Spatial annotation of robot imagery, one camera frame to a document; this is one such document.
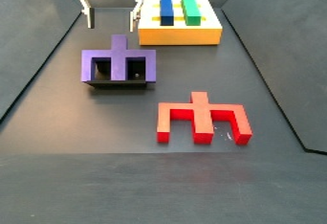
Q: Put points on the purple fork-shaped block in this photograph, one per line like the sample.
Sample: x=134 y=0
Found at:
x=120 y=55

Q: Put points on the black angled fixture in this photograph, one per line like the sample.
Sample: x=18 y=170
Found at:
x=101 y=73

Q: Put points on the yellow slotted board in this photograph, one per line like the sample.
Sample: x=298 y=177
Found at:
x=180 y=34

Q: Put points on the blue long bar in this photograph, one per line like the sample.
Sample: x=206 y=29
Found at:
x=166 y=12

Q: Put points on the green long bar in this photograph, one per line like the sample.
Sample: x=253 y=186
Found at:
x=192 y=12

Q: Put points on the red fork-shaped block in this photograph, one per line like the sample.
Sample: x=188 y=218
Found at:
x=204 y=113

